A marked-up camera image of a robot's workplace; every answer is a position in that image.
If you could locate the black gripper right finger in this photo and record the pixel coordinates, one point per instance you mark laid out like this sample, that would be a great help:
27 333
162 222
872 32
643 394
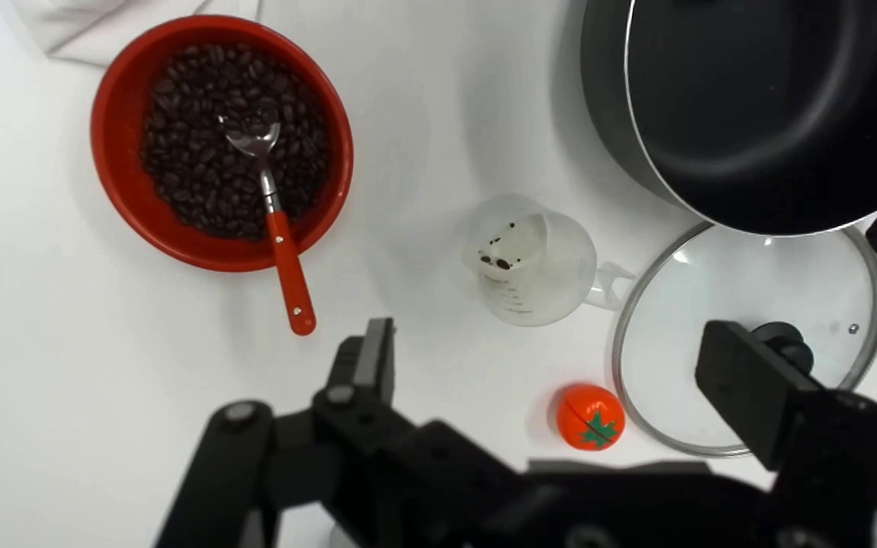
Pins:
758 392

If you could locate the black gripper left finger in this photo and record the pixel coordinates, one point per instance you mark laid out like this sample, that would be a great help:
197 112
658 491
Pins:
376 353

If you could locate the orange toy tomato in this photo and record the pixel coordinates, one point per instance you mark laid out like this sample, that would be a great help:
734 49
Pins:
587 415

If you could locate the clear plastic measuring cup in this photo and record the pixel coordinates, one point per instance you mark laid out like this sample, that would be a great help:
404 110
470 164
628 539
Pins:
533 263

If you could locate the black cooking pot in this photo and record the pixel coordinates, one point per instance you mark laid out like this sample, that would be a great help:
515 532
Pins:
763 102

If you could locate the red bowl of beans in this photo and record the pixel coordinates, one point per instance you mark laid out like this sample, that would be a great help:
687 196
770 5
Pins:
123 142

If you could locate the glass lid black knob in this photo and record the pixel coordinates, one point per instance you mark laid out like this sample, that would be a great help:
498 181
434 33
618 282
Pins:
683 313

